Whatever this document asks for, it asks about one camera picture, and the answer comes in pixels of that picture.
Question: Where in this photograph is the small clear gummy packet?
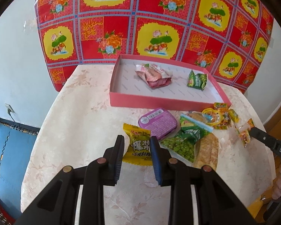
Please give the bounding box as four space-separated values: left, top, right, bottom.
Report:
235 118 255 147

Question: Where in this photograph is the rice cracker packet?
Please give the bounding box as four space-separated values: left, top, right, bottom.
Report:
193 133 219 170

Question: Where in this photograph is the green pea snack bag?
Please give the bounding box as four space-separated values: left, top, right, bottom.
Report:
160 114 213 163

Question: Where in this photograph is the gummy burger candy packet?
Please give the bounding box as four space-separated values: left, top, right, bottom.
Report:
202 103 240 130

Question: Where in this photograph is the yellow candy packet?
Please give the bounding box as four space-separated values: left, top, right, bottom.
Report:
123 123 152 166

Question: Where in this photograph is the purple mint tin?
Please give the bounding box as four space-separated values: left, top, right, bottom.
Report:
138 108 178 140

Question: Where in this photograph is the green pea snack packet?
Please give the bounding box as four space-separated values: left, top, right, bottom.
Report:
187 70 208 91

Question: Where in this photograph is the pink jelly drink pouch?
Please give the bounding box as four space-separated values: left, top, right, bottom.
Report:
135 64 173 89

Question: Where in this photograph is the person's right hand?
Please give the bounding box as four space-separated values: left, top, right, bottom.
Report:
272 164 281 200

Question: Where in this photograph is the blue foam floor mat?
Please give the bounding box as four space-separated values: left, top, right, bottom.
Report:
0 123 37 219

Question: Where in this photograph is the blue edged biscuit packet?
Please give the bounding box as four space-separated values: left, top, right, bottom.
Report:
187 111 213 125

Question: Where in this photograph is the pink shallow cardboard box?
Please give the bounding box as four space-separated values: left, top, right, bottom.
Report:
110 54 231 111

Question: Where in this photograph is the red floral patterned cloth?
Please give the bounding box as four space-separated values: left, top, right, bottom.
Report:
35 0 274 92

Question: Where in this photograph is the wall socket with cable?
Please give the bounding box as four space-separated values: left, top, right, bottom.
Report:
5 104 15 122

